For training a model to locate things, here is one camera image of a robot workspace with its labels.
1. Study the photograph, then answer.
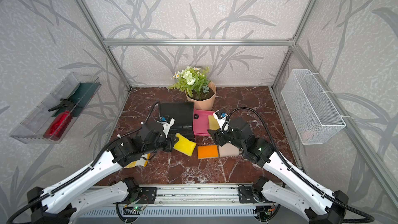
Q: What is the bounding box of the clear plastic wall tray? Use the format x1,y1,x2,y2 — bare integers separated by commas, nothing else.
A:
9,72,101,144

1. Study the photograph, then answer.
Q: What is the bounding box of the artificial green flower plant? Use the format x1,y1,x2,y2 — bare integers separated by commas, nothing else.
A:
169,66,210,100

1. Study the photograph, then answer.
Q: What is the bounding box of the beige ribbed flower pot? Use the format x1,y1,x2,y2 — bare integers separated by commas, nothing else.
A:
186,82,217,111

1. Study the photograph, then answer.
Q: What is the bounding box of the dark green pad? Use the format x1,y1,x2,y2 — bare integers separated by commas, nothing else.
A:
48,83,101,118

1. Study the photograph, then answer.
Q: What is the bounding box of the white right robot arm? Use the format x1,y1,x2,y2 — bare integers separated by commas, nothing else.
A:
208,108,375,224

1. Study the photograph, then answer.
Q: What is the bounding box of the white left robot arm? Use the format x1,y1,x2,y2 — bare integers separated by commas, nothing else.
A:
7,114,175,224

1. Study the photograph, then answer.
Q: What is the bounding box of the orange white sponge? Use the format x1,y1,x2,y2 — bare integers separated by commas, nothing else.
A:
218,143,240,157

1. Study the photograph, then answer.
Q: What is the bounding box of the pale yellow sponge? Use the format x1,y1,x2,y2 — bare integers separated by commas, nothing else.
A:
208,115,220,131

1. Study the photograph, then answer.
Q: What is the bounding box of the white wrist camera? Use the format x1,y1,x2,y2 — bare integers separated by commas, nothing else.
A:
158,116,175,138
213,109,229,132

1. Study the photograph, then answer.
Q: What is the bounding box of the bright yellow sponge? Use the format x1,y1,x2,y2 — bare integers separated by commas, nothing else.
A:
173,133,197,157

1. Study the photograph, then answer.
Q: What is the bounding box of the red handled garden tool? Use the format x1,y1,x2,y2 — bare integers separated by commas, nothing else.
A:
43,110,73,141

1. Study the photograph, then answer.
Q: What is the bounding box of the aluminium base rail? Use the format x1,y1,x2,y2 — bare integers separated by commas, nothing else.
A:
69,181,332,224

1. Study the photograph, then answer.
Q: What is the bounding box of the white wire mesh basket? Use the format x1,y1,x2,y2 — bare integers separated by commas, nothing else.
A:
282,69,346,145

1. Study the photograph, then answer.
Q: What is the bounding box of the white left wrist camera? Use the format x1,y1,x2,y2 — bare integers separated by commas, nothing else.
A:
158,116,175,138

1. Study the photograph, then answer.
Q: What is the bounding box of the black mini drawer cabinet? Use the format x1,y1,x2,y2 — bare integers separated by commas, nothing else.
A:
161,102,195,141

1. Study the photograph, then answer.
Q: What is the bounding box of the aluminium cage frame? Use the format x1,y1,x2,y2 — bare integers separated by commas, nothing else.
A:
74,0,398,207

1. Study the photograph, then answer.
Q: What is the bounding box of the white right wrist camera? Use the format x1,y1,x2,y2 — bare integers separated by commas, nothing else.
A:
213,109,229,132

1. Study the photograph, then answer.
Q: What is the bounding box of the yellow white work glove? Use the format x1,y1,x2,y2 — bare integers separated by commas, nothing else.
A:
124,153,150,169

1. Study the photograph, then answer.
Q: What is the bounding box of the pink item in basket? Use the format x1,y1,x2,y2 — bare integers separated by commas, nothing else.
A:
301,130,317,143

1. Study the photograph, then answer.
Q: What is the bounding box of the pink drawer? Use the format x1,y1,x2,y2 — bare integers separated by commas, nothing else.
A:
193,110,214,136

